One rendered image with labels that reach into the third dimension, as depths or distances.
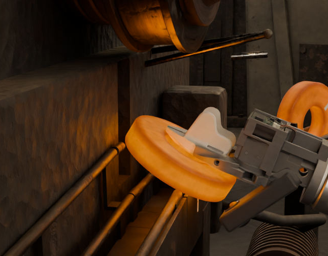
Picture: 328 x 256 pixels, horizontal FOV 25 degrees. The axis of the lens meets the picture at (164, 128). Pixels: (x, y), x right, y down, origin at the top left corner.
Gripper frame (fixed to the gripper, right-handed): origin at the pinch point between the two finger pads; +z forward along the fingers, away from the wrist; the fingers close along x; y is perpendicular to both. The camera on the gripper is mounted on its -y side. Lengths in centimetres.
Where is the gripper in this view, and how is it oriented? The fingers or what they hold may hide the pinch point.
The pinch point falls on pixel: (173, 136)
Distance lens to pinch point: 99.8
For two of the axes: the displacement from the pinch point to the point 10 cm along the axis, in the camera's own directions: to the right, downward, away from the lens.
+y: 3.4, -9.0, -2.6
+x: -2.2, 1.9, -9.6
